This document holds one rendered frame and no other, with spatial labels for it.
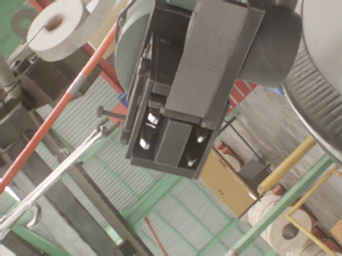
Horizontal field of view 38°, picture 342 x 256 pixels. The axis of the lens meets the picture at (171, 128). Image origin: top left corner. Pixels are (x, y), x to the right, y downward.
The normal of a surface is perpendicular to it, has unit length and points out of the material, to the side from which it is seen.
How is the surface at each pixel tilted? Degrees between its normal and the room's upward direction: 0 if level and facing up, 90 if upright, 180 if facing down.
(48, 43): 90
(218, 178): 90
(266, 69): 56
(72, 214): 140
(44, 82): 123
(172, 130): 65
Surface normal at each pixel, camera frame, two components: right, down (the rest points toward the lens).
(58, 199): 0.73, -0.36
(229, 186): 0.29, 0.26
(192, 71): 0.00, 0.58
